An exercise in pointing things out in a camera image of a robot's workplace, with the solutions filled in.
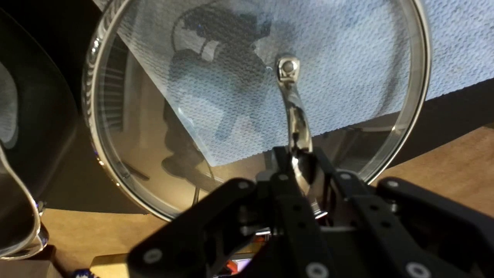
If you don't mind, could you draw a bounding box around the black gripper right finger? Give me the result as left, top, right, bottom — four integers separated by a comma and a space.
314, 146, 494, 278

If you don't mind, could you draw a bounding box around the glass lid with metal handle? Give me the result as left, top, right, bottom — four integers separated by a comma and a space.
82, 0, 433, 223

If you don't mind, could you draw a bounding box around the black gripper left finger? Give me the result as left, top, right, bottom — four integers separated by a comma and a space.
129, 146, 337, 278

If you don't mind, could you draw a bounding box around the blue cloth towel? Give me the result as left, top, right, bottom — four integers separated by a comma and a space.
92, 0, 494, 169

